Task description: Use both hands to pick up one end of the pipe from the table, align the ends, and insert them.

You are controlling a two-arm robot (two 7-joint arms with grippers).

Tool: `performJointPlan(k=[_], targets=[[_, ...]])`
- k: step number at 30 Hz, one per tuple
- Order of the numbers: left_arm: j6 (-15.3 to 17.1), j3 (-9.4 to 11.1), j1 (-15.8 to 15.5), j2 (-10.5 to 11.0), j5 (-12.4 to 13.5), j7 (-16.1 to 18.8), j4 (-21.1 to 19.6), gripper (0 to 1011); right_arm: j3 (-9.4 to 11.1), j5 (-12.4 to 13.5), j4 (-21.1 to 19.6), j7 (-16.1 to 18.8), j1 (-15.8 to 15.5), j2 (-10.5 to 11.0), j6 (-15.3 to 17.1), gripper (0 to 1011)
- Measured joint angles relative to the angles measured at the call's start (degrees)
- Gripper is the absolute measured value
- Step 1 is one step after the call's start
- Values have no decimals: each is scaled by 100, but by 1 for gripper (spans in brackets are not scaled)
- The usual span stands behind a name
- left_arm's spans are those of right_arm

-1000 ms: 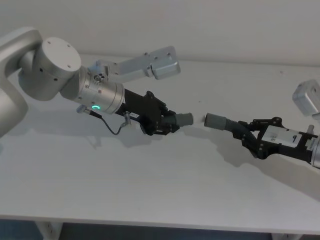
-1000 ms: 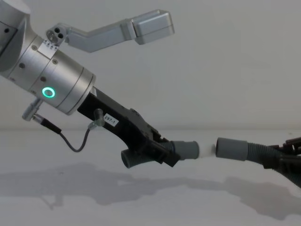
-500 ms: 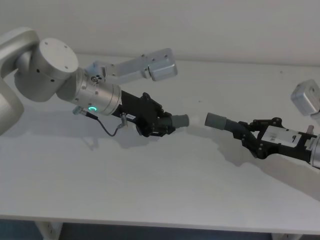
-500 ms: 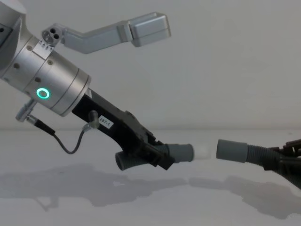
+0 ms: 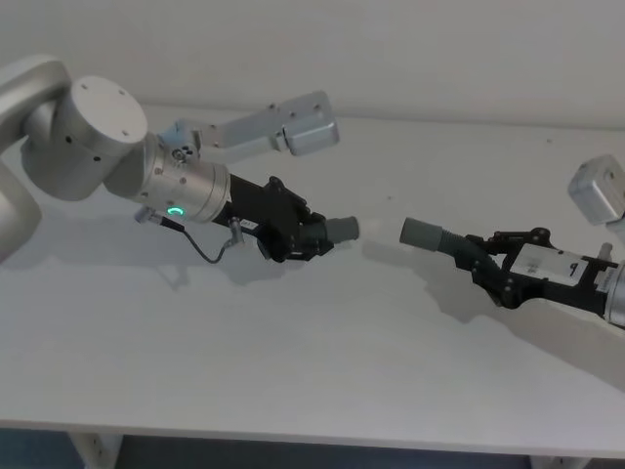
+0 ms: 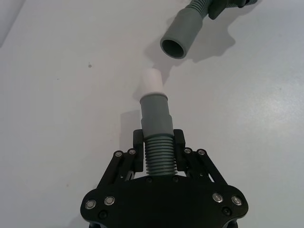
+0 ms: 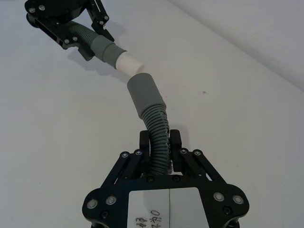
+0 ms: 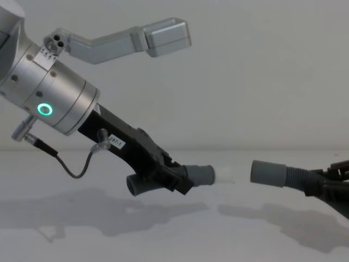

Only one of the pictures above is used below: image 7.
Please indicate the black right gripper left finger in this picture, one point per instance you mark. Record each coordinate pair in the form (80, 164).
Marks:
(145, 156)

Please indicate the white plastic pipe connector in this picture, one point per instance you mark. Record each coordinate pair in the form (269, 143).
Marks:
(129, 63)

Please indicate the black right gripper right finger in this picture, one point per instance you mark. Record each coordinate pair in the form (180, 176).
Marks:
(177, 154)

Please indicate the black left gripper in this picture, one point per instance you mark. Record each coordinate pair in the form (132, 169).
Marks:
(54, 9)

